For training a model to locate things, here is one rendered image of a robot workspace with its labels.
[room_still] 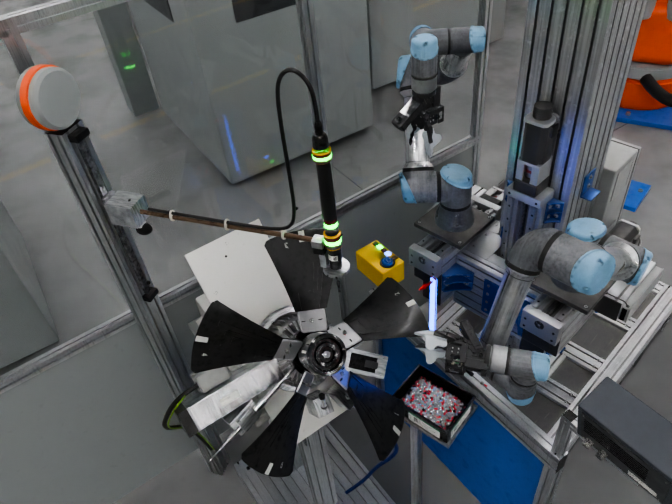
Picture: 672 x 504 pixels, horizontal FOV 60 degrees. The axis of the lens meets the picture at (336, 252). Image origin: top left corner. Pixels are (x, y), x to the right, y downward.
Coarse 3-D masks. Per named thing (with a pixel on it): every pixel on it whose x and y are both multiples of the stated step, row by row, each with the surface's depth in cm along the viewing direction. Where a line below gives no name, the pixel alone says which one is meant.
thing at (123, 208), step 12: (108, 192) 163; (120, 192) 164; (108, 204) 160; (120, 204) 159; (132, 204) 159; (144, 204) 163; (108, 216) 163; (120, 216) 161; (132, 216) 159; (144, 216) 164
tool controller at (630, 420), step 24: (600, 384) 142; (600, 408) 138; (624, 408) 136; (648, 408) 135; (600, 432) 138; (624, 432) 133; (648, 432) 132; (600, 456) 145; (624, 456) 136; (648, 456) 129; (648, 480) 135
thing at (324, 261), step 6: (312, 240) 145; (312, 246) 146; (318, 246) 145; (324, 246) 146; (318, 252) 146; (324, 252) 145; (324, 258) 147; (342, 258) 152; (324, 264) 149; (342, 264) 150; (348, 264) 150; (324, 270) 149; (330, 270) 149; (336, 270) 148; (342, 270) 148; (348, 270) 149; (330, 276) 148; (336, 276) 147; (342, 276) 148
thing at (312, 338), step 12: (300, 336) 168; (312, 336) 160; (324, 336) 159; (336, 336) 160; (300, 348) 162; (312, 348) 157; (324, 348) 160; (336, 348) 160; (300, 360) 162; (312, 360) 158; (324, 360) 159; (336, 360) 160; (300, 372) 167; (312, 372) 160; (324, 372) 158; (336, 372) 160
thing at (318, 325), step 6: (300, 312) 167; (306, 312) 166; (312, 312) 165; (318, 312) 164; (324, 312) 163; (300, 318) 167; (306, 318) 166; (318, 318) 164; (324, 318) 163; (300, 324) 167; (306, 324) 166; (312, 324) 165; (318, 324) 164; (324, 324) 163; (306, 330) 166; (312, 330) 165; (318, 330) 164
